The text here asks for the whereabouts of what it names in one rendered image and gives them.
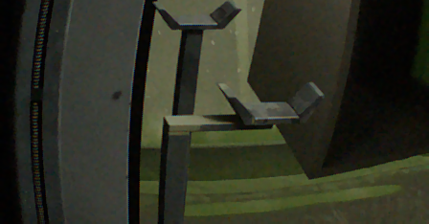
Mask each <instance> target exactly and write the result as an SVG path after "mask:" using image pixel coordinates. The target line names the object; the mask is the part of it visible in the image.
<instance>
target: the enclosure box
mask: <svg viewBox="0 0 429 224"><path fill-rule="evenodd" d="M248 73H249V75H248V79H247V81H248V83H249V84H250V86H251V87H252V89H253V90H254V92H255V93H256V96H257V98H258V99H259V101H260V102H288V101H289V100H290V99H291V98H292V97H293V96H294V95H295V94H297V93H298V91H300V90H301V89H302V88H303V87H304V85H305V84H307V83H308V82H313V83H314V84H315V85H317V87H318V88H319V89H320V90H321V91H322V94H323V95H324V96H325V98H323V99H322V101H321V103H320V104H319V105H318V107H317V108H316V109H315V110H314V112H313V113H312V114H311V115H310V116H309V118H308V120H307V121H306V122H305V123H290V124H276V127H277V128H278V129H279V130H280V133H281V135H282V137H283V138H284V139H285V140H286V143H287V145H288V146H289V147H290V150H291V151H292V153H293V154H294V156H295V158H296V159H297V161H298V163H299V164H300V166H301V168H302V169H303V171H304V173H305V175H306V177H307V178H308V180H311V179H318V178H320V177H327V176H330V175H335V174H341V173H343V172H350V171H353V170H357V169H363V168H369V167H374V166H376V165H382V164H386V163H389V162H394V161H398V160H400V159H406V158H410V157H412V156H417V155H422V154H425V153H427V152H429V0H264V2H263V8H262V12H261V18H260V24H259V31H258V34H257V38H256V42H255V49H254V52H253V56H252V60H251V64H250V68H249V71H248Z"/></svg>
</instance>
